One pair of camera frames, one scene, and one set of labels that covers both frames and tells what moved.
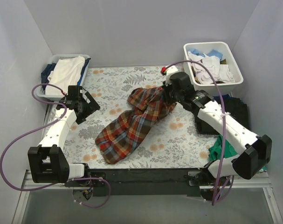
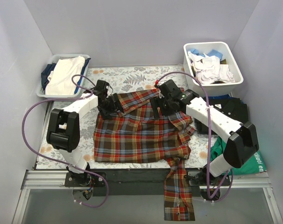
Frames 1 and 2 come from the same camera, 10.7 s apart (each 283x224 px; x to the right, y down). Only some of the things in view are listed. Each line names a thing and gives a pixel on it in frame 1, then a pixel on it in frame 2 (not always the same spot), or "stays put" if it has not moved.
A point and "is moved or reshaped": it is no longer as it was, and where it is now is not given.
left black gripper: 86,108 to 113,104
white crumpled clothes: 221,73 stays put
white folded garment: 66,72 stays put
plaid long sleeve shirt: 121,137 is moved or reshaped
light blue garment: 212,52 stays put
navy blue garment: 45,73 stays put
